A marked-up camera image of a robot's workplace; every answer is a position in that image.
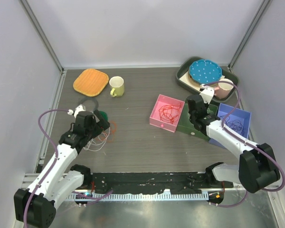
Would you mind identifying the orange cable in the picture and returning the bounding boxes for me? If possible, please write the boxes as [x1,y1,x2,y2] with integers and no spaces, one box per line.
[104,120,117,143]
[158,102,182,124]

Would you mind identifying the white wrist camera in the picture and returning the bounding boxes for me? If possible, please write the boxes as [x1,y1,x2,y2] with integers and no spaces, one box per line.
[199,84,215,104]
[67,104,86,118]

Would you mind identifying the dark green tray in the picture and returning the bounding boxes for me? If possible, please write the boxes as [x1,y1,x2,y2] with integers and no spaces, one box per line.
[176,57,239,105]

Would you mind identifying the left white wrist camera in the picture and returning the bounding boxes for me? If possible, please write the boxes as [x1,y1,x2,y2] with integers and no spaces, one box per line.
[67,104,86,118]

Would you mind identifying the blue dotted plate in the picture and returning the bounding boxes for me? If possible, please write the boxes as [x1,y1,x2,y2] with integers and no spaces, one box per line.
[189,59,222,84]

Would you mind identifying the grey wire coil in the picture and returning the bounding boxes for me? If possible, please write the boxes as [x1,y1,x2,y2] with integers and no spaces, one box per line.
[78,97,99,112]

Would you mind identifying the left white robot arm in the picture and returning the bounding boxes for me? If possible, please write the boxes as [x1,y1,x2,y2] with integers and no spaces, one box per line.
[14,105,110,228]

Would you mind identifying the green wire coil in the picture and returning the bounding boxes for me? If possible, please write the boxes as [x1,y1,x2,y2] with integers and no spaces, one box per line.
[98,110,109,122]

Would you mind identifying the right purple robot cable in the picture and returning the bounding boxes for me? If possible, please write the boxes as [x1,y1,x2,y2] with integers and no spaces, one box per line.
[203,81,285,192]

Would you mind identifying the left aluminium frame post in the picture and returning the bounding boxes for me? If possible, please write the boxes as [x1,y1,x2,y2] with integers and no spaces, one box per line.
[19,0,64,73]

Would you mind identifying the blue drawer box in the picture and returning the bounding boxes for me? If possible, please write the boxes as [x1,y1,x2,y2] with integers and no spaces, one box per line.
[217,103,251,139]

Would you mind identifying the green drawer box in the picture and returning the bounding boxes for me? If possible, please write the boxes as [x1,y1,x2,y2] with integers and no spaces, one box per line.
[176,101,219,141]

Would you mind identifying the yellow-green mug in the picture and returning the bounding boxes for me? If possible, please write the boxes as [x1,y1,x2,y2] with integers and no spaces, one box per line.
[109,76,124,97]

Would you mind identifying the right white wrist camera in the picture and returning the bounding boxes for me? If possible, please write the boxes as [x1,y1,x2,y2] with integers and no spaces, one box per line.
[199,84,215,104]

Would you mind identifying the orange square plate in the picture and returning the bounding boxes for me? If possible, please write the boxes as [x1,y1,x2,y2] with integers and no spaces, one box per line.
[73,68,109,97]

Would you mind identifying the right aluminium frame post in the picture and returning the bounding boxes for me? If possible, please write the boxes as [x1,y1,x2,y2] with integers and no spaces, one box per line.
[228,0,272,70]

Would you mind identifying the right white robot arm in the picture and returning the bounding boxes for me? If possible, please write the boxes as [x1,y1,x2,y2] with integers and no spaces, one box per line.
[187,95,285,193]

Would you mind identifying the aluminium frame post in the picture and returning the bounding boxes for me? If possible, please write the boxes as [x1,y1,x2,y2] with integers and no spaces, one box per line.
[19,0,64,73]
[228,0,272,70]

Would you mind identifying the white cable duct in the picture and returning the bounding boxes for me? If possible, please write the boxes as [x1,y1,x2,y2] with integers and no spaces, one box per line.
[66,192,209,201]

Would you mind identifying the pink mug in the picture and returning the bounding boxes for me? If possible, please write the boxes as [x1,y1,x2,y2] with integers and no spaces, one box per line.
[214,78,234,99]

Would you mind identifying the white square board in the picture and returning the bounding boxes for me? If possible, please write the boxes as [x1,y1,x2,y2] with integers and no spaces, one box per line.
[180,72,215,92]

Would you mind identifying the pink drawer box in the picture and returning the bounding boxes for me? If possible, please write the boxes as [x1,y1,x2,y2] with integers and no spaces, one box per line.
[149,94,185,133]

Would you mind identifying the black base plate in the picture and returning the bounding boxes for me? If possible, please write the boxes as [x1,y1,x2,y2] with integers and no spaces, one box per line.
[78,172,234,195]

